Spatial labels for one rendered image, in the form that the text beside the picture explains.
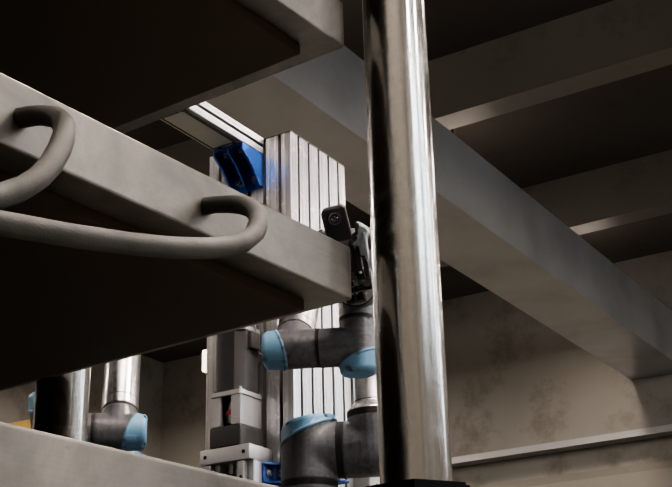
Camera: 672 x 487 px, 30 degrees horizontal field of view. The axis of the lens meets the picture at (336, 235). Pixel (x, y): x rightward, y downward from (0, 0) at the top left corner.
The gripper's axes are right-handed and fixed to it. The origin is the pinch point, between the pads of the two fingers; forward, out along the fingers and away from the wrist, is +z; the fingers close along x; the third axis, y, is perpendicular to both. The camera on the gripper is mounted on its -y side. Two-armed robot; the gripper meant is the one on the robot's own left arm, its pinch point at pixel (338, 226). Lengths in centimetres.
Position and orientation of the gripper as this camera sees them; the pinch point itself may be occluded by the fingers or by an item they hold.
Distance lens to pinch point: 213.3
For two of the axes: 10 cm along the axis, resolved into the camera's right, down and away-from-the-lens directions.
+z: -1.1, -3.8, -9.2
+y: 1.6, 9.1, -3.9
